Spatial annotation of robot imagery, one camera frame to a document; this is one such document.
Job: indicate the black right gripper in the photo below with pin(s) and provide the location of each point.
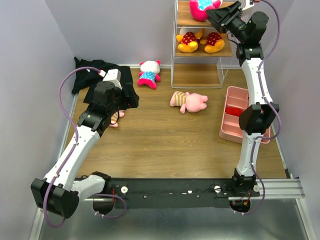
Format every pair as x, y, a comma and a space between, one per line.
227, 19

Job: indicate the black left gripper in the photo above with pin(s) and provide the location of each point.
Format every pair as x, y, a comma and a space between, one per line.
131, 101

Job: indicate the white plush blue dress front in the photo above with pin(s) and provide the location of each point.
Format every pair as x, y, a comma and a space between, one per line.
197, 8

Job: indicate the white plush blue dress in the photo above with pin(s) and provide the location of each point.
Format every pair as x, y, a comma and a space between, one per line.
197, 8
149, 73

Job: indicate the large yellow plush toy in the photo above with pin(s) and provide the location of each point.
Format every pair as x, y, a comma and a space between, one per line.
212, 42

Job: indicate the white plush blue dress back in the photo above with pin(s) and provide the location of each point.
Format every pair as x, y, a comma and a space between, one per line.
149, 73

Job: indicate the small yellow plush toy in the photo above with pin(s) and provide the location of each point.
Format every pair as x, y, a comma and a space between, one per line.
188, 39

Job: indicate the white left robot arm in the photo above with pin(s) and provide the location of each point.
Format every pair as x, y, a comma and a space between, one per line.
57, 192

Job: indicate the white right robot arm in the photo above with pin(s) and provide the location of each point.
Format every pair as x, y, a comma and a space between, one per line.
261, 111

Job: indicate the pink pig plush left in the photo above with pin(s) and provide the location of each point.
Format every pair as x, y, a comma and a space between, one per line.
115, 118

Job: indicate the black cloth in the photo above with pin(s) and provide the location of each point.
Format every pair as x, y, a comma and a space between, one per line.
90, 78

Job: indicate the pink pig plush striped shirt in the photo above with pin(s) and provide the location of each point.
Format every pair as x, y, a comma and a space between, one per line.
191, 102

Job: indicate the pink divided organizer tray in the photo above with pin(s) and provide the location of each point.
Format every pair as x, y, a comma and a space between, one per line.
230, 128

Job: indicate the red sock middle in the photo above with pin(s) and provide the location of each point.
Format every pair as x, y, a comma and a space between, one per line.
234, 111

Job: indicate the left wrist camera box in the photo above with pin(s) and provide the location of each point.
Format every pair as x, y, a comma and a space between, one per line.
113, 76

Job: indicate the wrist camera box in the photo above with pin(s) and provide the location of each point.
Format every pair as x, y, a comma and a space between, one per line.
113, 76
247, 6

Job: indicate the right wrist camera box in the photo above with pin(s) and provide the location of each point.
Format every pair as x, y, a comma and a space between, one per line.
247, 6

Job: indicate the white wire wooden shelf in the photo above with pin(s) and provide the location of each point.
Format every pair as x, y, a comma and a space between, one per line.
198, 69

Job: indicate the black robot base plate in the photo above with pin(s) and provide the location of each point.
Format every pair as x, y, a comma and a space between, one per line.
170, 193

